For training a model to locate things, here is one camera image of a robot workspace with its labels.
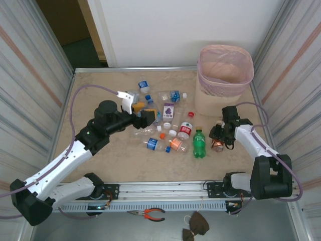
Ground brown chocolate drink bottle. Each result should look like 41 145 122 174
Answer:
211 139 224 153

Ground bottle colourful blue label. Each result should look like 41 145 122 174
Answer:
146 99 163 126

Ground large clear unlabelled bottle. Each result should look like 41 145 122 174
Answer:
129 125 163 138

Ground bottle purple grape label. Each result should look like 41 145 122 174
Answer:
163 102 175 129

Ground short blue-label bottle blue cap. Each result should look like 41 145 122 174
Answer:
137 75 153 101

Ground long blue-label bottle blue cap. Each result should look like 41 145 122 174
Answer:
142 137 172 154

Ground water bottle red label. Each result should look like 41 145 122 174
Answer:
177 111 196 141

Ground slim clear unlabelled bottle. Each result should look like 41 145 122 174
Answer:
168 107 185 136

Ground blue-label bottle white cap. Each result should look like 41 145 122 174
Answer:
157 90 188 103

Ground clear bottle orange label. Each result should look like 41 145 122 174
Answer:
159 133 188 153

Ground beige plastic waste bin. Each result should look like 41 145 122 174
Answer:
194 44 254 117

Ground pink bin liner bag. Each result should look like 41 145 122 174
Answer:
197 44 254 97

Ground green soda bottle yellow cap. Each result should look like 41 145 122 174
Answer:
193 126 207 159

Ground small black control board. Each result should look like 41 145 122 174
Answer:
86 204 111 211
225 200 244 209

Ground corrugated metal side panel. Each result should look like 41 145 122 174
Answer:
0 0 76 241
247 0 321 241

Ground brown cloth pouch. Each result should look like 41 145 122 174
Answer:
182 210 210 241

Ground grey metal lower shelf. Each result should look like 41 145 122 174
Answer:
30 209 301 241

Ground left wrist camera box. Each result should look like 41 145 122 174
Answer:
116 89 141 115

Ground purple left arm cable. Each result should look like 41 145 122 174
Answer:
0 84 119 221

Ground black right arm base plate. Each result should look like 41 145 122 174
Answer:
206 181 253 199

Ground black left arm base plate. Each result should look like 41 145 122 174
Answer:
74 184 120 201

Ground white door frame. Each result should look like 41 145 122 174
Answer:
86 0 118 68

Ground slotted white cable duct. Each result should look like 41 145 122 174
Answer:
36 201 228 212

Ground orange-handled pliers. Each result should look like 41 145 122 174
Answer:
126 207 166 222

